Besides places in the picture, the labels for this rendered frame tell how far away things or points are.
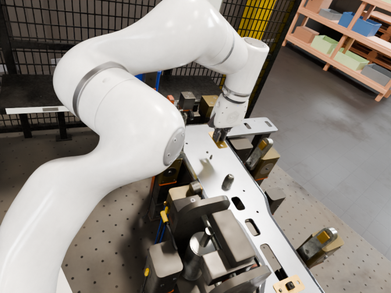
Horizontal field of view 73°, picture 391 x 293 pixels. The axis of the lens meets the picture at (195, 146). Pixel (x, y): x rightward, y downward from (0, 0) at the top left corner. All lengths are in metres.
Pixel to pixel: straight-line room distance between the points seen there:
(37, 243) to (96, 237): 0.66
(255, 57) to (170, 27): 0.38
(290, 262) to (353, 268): 0.59
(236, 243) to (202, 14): 0.41
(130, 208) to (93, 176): 0.78
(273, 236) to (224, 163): 0.30
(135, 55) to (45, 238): 0.28
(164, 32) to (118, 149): 0.16
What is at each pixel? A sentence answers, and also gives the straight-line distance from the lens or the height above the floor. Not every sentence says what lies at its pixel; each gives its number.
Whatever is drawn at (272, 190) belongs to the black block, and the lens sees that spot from 0.98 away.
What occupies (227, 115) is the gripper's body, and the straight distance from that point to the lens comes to 0.81.
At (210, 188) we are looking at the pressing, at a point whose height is 1.00.
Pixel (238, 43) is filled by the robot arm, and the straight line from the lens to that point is 0.54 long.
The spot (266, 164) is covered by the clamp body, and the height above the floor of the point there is 1.02.
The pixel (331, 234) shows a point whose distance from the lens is 0.82.
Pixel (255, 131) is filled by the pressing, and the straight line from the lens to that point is 1.19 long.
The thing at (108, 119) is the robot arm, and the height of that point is 1.42.
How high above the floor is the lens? 1.64
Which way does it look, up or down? 40 degrees down
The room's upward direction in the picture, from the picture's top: 17 degrees clockwise
